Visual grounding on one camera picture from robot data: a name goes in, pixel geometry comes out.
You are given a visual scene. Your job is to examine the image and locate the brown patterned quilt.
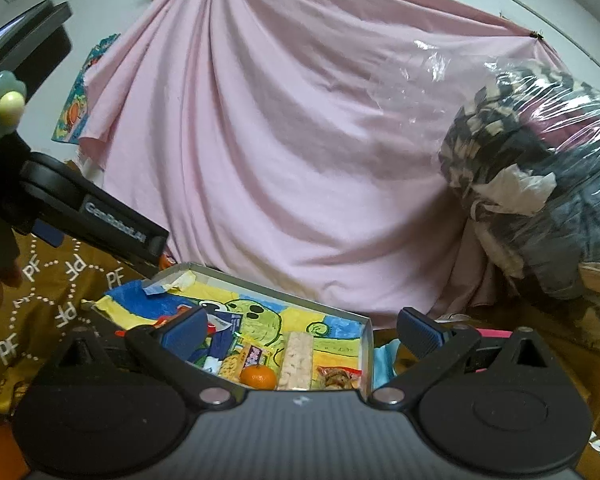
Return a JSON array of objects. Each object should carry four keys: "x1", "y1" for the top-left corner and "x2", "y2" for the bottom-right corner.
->
[{"x1": 0, "y1": 230, "x2": 167, "y2": 432}]

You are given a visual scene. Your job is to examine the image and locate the clear packet of brown nuts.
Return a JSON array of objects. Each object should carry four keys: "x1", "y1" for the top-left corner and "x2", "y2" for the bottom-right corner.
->
[{"x1": 314, "y1": 366, "x2": 364, "y2": 391}]

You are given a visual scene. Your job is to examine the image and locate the cartoon wall poster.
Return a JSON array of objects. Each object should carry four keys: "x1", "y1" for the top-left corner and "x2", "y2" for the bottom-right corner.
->
[{"x1": 52, "y1": 34, "x2": 124, "y2": 144}]

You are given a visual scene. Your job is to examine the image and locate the green flower charm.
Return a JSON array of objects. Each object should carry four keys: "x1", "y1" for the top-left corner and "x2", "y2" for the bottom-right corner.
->
[{"x1": 0, "y1": 70, "x2": 27, "y2": 145}]

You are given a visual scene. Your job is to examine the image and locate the colourful striped printed blanket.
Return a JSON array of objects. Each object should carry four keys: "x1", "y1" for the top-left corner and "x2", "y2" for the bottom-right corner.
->
[{"x1": 372, "y1": 305, "x2": 600, "y2": 480}]

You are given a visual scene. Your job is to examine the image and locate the tangerine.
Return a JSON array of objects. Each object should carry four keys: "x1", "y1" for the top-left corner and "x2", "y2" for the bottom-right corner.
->
[{"x1": 240, "y1": 364, "x2": 277, "y2": 391}]

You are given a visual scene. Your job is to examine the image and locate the long blue box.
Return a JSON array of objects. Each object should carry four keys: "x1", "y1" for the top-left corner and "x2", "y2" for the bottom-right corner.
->
[{"x1": 200, "y1": 310, "x2": 242, "y2": 374}]

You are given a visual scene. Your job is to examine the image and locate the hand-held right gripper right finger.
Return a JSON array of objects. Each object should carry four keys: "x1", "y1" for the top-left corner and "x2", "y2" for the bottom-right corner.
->
[{"x1": 362, "y1": 306, "x2": 556, "y2": 412}]

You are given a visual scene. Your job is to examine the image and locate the pink hanging sheet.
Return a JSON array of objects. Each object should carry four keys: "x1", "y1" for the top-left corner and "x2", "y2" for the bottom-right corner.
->
[{"x1": 77, "y1": 0, "x2": 581, "y2": 332}]

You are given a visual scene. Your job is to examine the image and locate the green yellow biscuit packet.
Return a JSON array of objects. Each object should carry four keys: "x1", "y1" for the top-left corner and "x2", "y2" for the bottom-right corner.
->
[{"x1": 217, "y1": 342, "x2": 274, "y2": 379}]

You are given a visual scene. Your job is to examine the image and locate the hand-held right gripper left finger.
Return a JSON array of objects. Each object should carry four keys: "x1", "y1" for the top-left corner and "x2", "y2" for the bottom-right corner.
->
[{"x1": 42, "y1": 306, "x2": 237, "y2": 412}]

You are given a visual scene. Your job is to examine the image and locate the white puffed rice bar packet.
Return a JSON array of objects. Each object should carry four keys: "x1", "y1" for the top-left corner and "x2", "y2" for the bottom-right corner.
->
[{"x1": 277, "y1": 331, "x2": 315, "y2": 391}]

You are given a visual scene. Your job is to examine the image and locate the clear plastic bag of clothes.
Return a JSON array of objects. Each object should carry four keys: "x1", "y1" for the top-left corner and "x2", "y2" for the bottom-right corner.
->
[{"x1": 380, "y1": 40, "x2": 600, "y2": 357}]

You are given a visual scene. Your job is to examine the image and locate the black flat device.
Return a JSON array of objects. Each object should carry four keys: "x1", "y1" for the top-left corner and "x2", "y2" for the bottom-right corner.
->
[{"x1": 0, "y1": 0, "x2": 74, "y2": 92}]

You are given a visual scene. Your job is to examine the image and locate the grey shallow tray box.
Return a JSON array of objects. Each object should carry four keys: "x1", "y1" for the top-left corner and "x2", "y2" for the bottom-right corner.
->
[{"x1": 82, "y1": 261, "x2": 377, "y2": 394}]

